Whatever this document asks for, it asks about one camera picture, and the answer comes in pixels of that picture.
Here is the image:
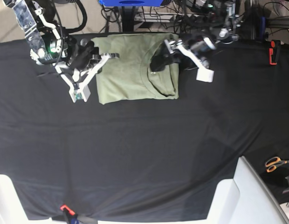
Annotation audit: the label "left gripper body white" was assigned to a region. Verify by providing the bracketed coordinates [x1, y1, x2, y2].
[165, 37, 215, 83]

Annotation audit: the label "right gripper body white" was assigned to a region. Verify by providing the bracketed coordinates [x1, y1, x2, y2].
[55, 53, 119, 103]

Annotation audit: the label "light green T-shirt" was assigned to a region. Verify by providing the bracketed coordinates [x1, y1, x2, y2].
[93, 33, 179, 105]

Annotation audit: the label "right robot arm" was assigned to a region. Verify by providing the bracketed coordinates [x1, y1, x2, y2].
[4, 0, 119, 102]

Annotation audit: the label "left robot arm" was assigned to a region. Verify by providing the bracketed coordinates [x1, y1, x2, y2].
[150, 0, 245, 83]

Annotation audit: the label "white power strip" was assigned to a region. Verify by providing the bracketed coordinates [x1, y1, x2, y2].
[134, 12, 184, 23]

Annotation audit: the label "blue box on stand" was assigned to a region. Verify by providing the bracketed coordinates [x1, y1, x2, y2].
[99, 0, 163, 7]

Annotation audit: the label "black stand pole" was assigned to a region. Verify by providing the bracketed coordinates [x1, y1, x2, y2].
[119, 6, 138, 33]

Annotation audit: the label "red black clamp right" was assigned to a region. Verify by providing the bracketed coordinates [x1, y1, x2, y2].
[269, 40, 282, 65]

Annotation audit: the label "red black clamp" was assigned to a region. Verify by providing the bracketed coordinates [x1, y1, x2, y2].
[60, 204, 79, 224]
[269, 40, 282, 65]

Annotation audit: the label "black table cloth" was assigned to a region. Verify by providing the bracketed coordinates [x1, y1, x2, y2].
[0, 40, 289, 222]

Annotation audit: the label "red black clamp bottom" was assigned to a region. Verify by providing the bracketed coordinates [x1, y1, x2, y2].
[60, 204, 79, 224]

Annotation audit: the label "white bin left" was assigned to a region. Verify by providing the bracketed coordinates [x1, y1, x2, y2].
[0, 175, 28, 224]

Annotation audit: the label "white bin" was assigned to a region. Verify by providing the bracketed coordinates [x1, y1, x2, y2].
[206, 156, 289, 224]
[0, 175, 28, 224]

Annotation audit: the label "white bin right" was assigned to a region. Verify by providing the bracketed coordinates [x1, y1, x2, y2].
[206, 156, 289, 224]

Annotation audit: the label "blue clamp on frame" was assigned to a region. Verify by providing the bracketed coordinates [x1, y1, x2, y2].
[255, 16, 266, 42]

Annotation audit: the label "orange handled scissors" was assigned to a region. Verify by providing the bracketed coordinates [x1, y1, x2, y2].
[265, 156, 289, 173]

